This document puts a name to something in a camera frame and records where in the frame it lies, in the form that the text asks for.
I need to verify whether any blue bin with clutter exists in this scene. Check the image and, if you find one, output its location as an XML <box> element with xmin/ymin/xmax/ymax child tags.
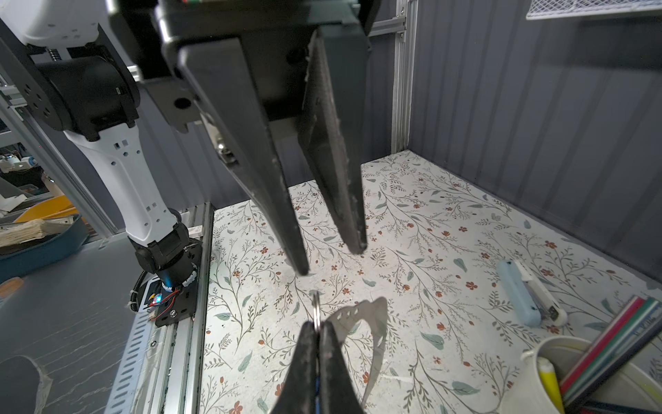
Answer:
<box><xmin>1</xmin><ymin>195</ymin><xmax>90</xmax><ymax>283</ymax></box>

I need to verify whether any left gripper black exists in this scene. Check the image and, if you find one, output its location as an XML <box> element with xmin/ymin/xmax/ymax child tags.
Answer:
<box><xmin>106</xmin><ymin>1</ymin><xmax>381</xmax><ymax>275</ymax></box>

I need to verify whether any yellow highlighter in cup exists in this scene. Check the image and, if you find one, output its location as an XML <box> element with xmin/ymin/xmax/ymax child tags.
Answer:
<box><xmin>536</xmin><ymin>357</ymin><xmax>565</xmax><ymax>414</ymax></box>

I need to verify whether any white pencil cup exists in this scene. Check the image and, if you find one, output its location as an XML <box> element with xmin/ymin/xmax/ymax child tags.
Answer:
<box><xmin>498</xmin><ymin>335</ymin><xmax>662</xmax><ymax>414</ymax></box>

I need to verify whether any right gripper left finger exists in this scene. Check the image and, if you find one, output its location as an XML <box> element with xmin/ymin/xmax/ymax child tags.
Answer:
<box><xmin>272</xmin><ymin>322</ymin><xmax>318</xmax><ymax>414</ymax></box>

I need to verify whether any white wire mesh basket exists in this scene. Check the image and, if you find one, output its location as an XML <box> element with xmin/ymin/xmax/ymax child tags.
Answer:
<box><xmin>526</xmin><ymin>0</ymin><xmax>661</xmax><ymax>21</ymax></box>

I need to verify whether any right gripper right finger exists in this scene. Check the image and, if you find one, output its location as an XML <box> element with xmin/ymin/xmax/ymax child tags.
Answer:
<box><xmin>318</xmin><ymin>322</ymin><xmax>364</xmax><ymax>414</ymax></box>

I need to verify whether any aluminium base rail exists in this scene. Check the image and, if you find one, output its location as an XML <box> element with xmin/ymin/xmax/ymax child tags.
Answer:
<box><xmin>103</xmin><ymin>203</ymin><xmax>214</xmax><ymax>413</ymax></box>

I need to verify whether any light blue stapler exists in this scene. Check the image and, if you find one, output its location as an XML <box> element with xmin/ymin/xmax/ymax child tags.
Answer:
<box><xmin>496</xmin><ymin>259</ymin><xmax>568</xmax><ymax>328</ymax></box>

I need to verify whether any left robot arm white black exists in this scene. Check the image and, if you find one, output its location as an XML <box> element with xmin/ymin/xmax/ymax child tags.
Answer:
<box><xmin>1</xmin><ymin>1</ymin><xmax>380</xmax><ymax>290</ymax></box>

